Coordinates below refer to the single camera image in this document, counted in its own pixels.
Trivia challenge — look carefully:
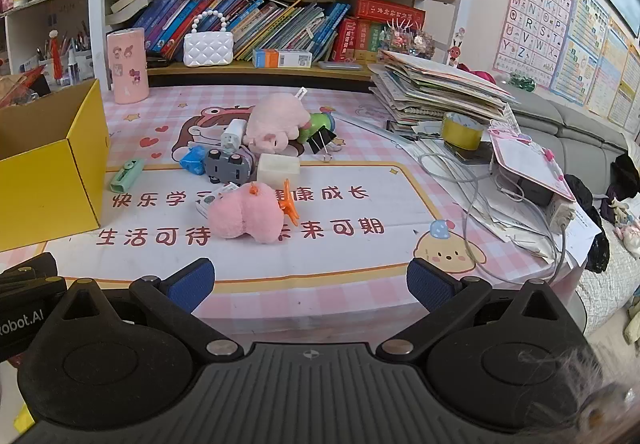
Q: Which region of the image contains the clear ruler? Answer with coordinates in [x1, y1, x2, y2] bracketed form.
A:
[332, 111, 416, 145]

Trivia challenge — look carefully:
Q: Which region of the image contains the pink cartoon canister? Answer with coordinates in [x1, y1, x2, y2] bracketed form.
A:
[106, 28, 149, 105]

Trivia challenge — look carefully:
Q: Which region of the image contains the green toy bottle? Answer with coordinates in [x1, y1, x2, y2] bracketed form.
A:
[299, 110, 336, 142]

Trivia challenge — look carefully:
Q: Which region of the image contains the white cable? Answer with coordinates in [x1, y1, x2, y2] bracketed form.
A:
[417, 151, 568, 282]

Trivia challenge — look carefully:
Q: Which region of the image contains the orange hair clip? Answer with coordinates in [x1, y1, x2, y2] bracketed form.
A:
[277, 179, 301, 227]

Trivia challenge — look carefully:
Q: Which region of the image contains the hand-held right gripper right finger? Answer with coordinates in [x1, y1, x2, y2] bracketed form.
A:
[376, 258, 576, 361]

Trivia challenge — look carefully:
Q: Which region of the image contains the white square box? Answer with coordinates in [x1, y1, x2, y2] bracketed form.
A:
[256, 152, 301, 185]

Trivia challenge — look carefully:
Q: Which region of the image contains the pen holder with pens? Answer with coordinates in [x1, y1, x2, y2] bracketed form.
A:
[37, 21, 96, 85]

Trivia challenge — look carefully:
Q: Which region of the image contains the red boxed book set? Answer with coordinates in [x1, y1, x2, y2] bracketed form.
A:
[332, 0, 426, 64]

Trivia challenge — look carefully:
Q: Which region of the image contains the black binder clip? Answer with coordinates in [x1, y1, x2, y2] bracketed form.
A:
[306, 129, 337, 162]

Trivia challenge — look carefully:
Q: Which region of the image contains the cartoon deer sticker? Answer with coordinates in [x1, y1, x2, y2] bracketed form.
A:
[447, 29, 468, 67]

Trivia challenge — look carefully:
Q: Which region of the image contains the white charger plug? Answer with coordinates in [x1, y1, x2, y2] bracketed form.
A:
[220, 119, 250, 155]

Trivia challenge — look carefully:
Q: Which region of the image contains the sparkly hair ornament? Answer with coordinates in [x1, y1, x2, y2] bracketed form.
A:
[380, 19, 436, 60]

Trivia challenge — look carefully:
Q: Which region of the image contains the yellow cardboard box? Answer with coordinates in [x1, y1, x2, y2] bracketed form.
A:
[0, 78, 111, 252]

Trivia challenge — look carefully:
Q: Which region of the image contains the grey toy car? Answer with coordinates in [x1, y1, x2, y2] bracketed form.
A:
[202, 145, 257, 186]

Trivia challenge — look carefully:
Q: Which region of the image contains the grey sofa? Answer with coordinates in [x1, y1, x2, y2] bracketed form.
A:
[492, 74, 640, 165]

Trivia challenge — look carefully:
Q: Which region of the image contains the green toy trinket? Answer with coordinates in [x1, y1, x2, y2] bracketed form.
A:
[507, 73, 537, 92]

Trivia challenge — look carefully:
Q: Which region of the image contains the white power strip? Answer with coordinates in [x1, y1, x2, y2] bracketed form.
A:
[547, 199, 578, 230]

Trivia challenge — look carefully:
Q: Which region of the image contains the white printed card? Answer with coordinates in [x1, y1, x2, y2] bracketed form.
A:
[196, 181, 241, 217]

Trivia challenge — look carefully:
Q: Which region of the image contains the white shelf unit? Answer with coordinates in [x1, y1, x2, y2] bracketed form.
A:
[0, 0, 96, 90]

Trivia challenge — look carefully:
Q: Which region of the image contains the small pink plush toy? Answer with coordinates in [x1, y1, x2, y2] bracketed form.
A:
[207, 181, 283, 245]

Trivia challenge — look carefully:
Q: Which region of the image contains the blue yellow wall chart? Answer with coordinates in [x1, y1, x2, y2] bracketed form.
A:
[550, 0, 608, 107]

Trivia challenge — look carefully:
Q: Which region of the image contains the pile of loose papers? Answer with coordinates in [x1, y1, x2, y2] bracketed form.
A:
[400, 121, 606, 270]

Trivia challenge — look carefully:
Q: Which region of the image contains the white quilted handbag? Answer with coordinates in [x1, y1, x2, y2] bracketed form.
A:
[183, 9, 235, 69]

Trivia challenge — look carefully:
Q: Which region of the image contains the pink printed desk mat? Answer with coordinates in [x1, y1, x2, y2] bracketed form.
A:
[0, 84, 586, 350]

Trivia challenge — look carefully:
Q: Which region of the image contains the stack of booklets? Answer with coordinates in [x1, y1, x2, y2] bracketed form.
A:
[367, 49, 521, 127]

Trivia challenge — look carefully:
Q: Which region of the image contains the magenta cloth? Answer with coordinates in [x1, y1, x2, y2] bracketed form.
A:
[460, 66, 506, 85]

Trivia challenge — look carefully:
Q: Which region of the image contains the large pink pig plush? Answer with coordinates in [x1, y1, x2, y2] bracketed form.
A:
[244, 92, 312, 151]

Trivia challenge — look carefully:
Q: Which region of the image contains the pink framed whiteboard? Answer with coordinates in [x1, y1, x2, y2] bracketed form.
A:
[487, 126, 577, 202]

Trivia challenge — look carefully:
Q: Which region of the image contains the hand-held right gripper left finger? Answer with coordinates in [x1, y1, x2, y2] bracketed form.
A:
[62, 258, 244, 361]

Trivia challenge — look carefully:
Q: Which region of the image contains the row of blue picture books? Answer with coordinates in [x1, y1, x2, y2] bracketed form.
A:
[132, 0, 351, 62]

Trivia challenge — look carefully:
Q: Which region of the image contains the yellow tape roll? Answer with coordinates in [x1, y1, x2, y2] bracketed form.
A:
[441, 111, 485, 150]

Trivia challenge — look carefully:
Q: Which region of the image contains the orange white carton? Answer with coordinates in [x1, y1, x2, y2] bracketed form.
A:
[252, 48, 313, 69]

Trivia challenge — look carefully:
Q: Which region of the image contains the black cloth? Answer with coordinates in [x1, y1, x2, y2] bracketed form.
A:
[565, 174, 611, 275]

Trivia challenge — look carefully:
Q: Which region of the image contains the alphabet wall poster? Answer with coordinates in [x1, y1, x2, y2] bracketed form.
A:
[492, 0, 578, 92]

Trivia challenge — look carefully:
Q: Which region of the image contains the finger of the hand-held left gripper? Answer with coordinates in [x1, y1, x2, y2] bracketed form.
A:
[0, 252, 68, 298]

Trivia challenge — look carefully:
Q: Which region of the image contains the black power adapter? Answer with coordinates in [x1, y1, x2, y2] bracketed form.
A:
[515, 176, 553, 207]

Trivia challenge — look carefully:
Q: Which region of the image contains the blue toy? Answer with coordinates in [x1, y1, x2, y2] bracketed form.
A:
[179, 147, 208, 175]

